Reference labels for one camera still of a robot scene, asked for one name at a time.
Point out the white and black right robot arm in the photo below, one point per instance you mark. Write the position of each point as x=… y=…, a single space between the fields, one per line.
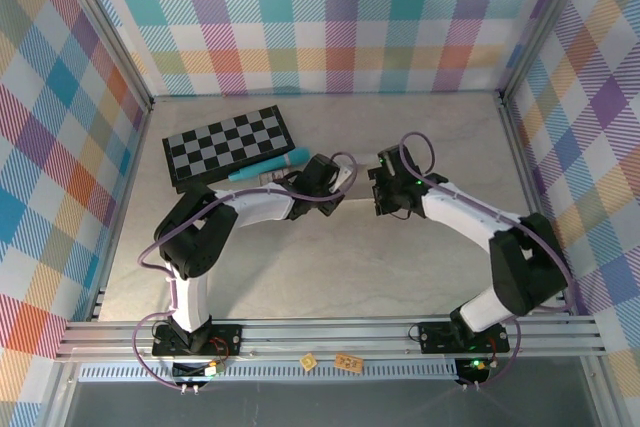
x=460 y=212

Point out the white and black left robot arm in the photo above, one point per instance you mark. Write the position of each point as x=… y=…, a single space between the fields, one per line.
x=260 y=207

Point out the playing card box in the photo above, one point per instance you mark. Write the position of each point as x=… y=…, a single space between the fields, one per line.
x=271 y=177

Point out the teal marker pen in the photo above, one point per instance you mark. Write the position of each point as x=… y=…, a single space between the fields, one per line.
x=280 y=163

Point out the black and grey chessboard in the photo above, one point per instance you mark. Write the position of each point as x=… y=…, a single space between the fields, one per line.
x=215 y=147

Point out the small square wooden tag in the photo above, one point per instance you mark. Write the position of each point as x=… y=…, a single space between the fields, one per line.
x=308 y=362

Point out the oblong wooden number tag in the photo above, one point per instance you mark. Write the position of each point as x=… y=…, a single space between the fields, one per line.
x=348 y=362

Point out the small black controller board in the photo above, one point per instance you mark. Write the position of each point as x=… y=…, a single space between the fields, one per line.
x=470 y=369
x=192 y=371

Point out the aluminium side rail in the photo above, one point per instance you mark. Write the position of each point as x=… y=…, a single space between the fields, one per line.
x=132 y=167
x=525 y=182

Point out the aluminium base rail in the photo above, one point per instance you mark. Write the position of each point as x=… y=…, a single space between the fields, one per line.
x=325 y=334

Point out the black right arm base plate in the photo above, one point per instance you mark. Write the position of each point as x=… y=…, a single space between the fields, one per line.
x=435 y=337

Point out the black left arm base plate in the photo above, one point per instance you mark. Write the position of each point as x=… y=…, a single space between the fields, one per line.
x=225 y=339

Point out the aluminium frame post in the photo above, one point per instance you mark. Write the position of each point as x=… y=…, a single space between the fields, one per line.
x=545 y=22
x=100 y=27

